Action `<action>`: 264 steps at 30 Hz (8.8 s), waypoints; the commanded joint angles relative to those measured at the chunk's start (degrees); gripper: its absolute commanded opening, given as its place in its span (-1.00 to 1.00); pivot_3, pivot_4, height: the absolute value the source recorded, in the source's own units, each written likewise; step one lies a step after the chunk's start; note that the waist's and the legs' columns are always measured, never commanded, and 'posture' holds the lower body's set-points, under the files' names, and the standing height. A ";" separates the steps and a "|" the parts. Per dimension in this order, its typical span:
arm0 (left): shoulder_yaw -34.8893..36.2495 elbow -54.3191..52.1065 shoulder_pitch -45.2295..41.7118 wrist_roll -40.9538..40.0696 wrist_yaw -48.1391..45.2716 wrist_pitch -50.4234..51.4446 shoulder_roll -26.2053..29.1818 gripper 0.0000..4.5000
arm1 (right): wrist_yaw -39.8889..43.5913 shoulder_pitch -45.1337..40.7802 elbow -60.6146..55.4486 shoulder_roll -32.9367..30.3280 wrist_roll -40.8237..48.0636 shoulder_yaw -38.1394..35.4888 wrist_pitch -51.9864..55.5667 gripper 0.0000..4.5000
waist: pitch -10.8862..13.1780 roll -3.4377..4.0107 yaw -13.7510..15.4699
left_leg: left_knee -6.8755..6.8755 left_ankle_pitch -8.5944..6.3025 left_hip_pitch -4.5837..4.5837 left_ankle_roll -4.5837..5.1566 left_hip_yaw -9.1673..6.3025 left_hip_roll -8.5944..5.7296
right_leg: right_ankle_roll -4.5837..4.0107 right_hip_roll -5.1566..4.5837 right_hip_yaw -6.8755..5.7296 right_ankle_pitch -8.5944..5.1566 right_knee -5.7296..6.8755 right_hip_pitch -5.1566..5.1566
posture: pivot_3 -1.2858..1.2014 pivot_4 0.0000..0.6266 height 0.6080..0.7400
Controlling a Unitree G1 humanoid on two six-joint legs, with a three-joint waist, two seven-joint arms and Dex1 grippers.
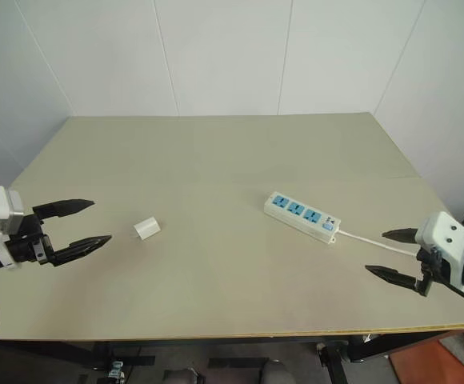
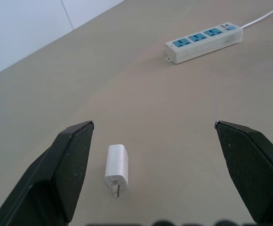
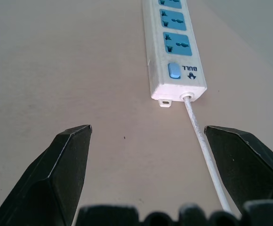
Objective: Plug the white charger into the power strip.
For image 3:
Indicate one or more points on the white power strip blue sockets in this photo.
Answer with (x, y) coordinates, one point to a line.
(174, 58)

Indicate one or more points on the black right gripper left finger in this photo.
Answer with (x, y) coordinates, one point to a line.
(44, 181)

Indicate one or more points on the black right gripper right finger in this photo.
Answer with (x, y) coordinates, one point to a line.
(249, 164)

